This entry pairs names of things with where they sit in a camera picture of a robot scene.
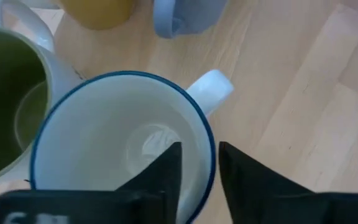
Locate white mug blue stripes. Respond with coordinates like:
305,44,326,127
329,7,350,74
29,68,234,224

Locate yellow mug white handle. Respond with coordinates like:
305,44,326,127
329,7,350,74
0,0,136,53

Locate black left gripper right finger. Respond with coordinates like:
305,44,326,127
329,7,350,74
218,141,315,224

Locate lavender mug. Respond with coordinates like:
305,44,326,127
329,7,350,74
152,0,229,40

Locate wooden shelf black frame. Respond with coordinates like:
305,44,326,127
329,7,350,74
0,0,358,224

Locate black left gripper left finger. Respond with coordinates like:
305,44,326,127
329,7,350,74
116,141,183,224

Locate white text mug olive interior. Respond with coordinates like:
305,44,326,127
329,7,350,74
0,25,85,187

